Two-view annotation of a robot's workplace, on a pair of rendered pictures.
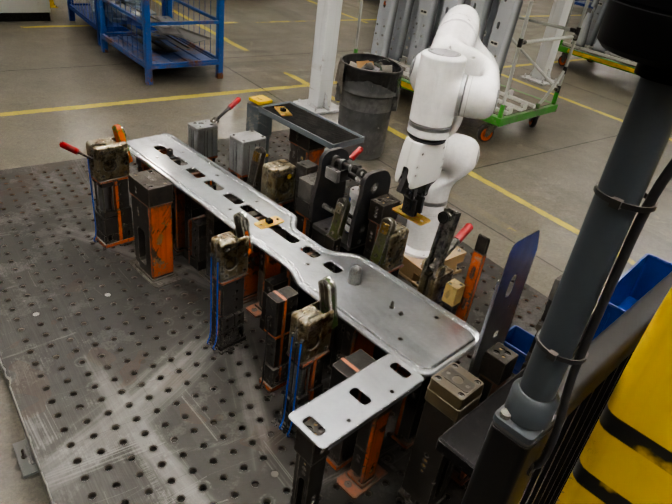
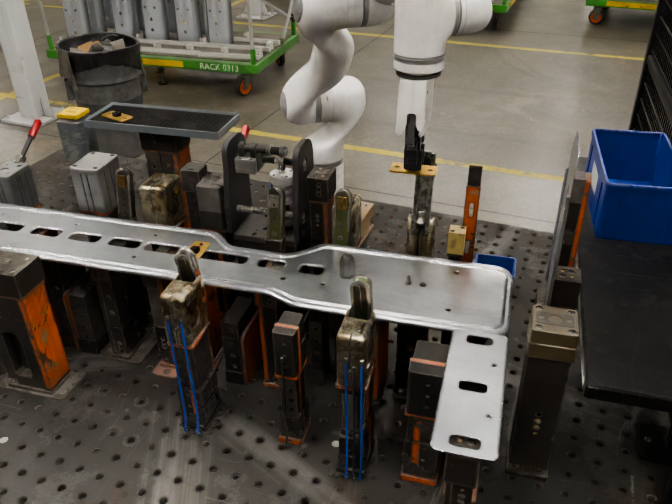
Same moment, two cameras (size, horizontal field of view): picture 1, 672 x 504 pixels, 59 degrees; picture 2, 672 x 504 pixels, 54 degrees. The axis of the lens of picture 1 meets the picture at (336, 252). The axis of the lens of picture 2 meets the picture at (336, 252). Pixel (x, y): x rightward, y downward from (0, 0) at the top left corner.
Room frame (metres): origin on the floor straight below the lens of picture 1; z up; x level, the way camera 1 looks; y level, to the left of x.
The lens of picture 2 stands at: (0.21, 0.46, 1.76)
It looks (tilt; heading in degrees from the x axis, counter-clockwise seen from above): 32 degrees down; 334
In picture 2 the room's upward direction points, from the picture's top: 1 degrees counter-clockwise
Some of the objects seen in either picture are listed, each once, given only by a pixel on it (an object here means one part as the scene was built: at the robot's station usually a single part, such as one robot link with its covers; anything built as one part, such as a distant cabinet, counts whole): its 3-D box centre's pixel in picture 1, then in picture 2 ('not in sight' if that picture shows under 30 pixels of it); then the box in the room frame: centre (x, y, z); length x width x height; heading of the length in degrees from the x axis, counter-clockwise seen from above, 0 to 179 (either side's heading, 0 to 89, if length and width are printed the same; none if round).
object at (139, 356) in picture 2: (224, 237); (122, 296); (1.58, 0.35, 0.84); 0.13 x 0.11 x 0.29; 138
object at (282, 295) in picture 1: (279, 341); (293, 381); (1.13, 0.11, 0.84); 0.11 x 0.08 x 0.29; 138
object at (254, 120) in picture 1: (257, 161); (91, 192); (2.02, 0.34, 0.92); 0.08 x 0.08 x 0.44; 48
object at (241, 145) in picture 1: (246, 193); (111, 234); (1.78, 0.33, 0.90); 0.13 x 0.10 x 0.41; 138
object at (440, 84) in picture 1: (439, 87); (423, 9); (1.13, -0.15, 1.53); 0.09 x 0.08 x 0.13; 79
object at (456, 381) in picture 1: (438, 442); (539, 396); (0.85, -0.26, 0.88); 0.08 x 0.08 x 0.36; 48
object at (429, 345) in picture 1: (262, 221); (185, 254); (1.45, 0.22, 1.00); 1.38 x 0.22 x 0.02; 48
